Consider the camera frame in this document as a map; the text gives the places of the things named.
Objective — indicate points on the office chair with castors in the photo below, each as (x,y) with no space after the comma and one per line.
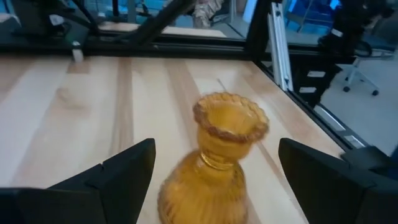
(360,62)

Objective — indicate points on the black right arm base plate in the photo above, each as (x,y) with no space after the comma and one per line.
(46,40)

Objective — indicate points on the small white block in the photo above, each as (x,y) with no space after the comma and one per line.
(77,53)

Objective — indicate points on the silver aluminium extrusion post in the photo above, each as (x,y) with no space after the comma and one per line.
(280,46)

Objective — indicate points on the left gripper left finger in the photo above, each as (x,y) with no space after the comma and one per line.
(102,199)

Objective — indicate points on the black aluminium table frame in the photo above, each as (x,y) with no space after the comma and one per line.
(186,46)

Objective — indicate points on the amber ribbed glass candle holder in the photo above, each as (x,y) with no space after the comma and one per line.
(217,186)

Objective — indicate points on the light wooden table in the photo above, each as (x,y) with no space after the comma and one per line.
(186,31)

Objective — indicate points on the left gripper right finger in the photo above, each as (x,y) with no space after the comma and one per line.
(335,196)

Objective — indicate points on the black neighbouring robot arm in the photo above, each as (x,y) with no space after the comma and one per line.
(354,21)

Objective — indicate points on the person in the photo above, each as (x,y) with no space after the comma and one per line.
(206,12)

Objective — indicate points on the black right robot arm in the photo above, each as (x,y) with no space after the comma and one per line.
(37,15)

